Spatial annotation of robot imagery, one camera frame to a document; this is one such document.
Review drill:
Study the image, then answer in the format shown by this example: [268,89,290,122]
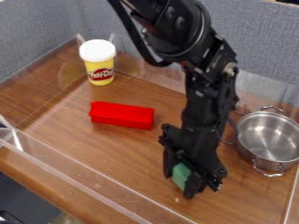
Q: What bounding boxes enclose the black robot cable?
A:
[214,112,240,145]

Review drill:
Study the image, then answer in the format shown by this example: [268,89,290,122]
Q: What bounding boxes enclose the stainless steel pot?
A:
[237,105,299,178]

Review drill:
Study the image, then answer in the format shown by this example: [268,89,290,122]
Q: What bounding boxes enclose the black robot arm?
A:
[106,0,238,199]

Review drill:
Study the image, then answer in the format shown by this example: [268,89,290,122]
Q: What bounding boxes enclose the clear acrylic table barrier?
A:
[0,37,299,224]

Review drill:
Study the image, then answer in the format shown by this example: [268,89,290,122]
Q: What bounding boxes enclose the green foam cube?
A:
[172,163,192,190]

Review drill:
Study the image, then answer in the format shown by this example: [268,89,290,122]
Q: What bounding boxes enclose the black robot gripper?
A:
[158,123,228,200]

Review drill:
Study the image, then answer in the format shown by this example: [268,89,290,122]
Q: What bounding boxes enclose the yellow Play-Doh can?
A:
[78,39,117,86]

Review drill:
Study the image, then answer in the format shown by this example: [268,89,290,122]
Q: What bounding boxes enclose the red rectangular block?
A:
[88,101,154,130]

